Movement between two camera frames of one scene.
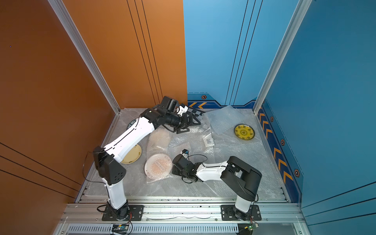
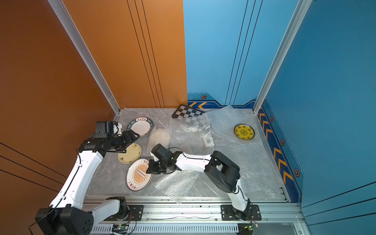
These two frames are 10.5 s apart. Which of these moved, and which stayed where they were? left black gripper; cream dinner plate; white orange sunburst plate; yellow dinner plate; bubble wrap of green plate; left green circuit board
Moved: left black gripper; white orange sunburst plate
Stayed: bubble wrap of green plate; left green circuit board; yellow dinner plate; cream dinner plate
